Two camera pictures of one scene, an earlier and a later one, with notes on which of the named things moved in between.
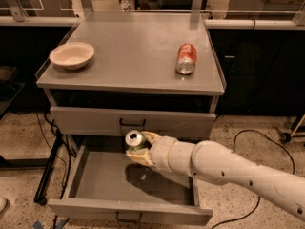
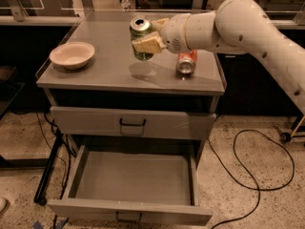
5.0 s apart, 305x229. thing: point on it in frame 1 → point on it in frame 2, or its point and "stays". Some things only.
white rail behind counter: x=224 y=24 stays
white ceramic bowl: x=72 y=55 stays
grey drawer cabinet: x=119 y=72 stays
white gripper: x=163 y=153 → x=173 y=32
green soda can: x=134 y=140 → x=139 y=28
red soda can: x=187 y=55 stays
